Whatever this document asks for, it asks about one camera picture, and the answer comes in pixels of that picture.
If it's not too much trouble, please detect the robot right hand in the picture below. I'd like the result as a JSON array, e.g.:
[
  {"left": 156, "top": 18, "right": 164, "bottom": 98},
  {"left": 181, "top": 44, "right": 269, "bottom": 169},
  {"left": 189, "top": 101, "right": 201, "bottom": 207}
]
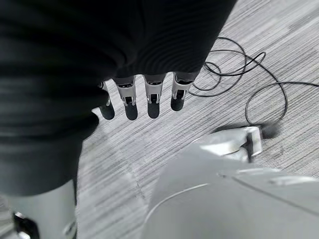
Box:
[{"left": 0, "top": 0, "right": 237, "bottom": 239}]

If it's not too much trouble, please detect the black cable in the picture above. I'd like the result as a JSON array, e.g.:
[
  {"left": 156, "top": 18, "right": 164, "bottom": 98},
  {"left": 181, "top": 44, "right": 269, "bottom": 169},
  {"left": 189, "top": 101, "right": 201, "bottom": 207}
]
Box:
[{"left": 190, "top": 37, "right": 319, "bottom": 126}]

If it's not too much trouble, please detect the silver robot leg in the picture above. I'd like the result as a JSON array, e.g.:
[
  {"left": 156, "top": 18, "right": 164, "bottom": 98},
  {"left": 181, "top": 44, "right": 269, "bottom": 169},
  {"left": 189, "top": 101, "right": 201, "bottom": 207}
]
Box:
[{"left": 144, "top": 126, "right": 319, "bottom": 239}]

